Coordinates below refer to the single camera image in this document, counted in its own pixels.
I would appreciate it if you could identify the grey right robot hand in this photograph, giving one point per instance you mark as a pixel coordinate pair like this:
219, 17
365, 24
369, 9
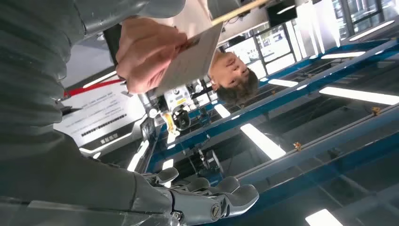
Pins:
78, 187

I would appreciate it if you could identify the seated person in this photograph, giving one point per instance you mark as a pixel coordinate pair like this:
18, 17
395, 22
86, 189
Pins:
232, 73

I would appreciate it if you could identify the red barrier belt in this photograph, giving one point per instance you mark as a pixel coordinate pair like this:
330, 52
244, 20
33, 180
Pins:
90, 87

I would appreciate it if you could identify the white printed sign board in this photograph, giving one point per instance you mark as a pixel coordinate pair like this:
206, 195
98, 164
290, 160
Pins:
99, 115

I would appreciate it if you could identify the ceiling light panel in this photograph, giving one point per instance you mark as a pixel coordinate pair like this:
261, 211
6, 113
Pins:
343, 55
222, 111
372, 30
322, 219

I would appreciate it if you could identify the black wall monitor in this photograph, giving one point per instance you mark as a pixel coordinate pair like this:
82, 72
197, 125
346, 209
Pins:
280, 12

